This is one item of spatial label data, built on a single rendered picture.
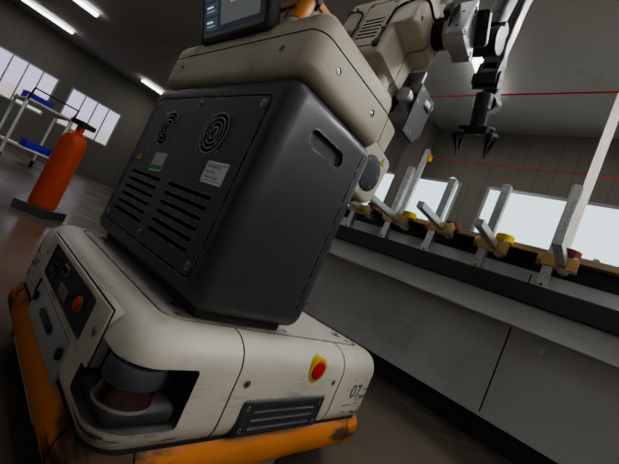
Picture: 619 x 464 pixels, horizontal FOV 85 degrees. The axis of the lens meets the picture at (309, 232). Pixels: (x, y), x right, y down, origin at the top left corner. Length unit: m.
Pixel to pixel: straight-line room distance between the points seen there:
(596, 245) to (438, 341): 3.56
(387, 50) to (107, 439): 1.02
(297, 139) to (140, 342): 0.36
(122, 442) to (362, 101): 0.63
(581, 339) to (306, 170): 1.29
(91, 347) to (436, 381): 1.61
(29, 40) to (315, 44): 12.19
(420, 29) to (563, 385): 1.45
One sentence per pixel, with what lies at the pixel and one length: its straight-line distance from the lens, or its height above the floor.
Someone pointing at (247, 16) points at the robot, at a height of 0.81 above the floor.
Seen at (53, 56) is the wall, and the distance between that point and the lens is 12.69.
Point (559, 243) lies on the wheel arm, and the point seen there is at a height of 0.81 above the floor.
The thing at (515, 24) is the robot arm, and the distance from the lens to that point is 1.44.
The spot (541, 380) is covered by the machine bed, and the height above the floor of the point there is 0.36.
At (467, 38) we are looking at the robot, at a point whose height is 1.13.
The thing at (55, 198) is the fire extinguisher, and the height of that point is 0.14.
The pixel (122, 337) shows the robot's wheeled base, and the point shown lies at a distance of 0.50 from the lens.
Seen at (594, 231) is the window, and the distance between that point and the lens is 5.25.
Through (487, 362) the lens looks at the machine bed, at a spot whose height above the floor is 0.33.
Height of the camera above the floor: 0.43
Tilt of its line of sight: 4 degrees up
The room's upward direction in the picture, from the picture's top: 24 degrees clockwise
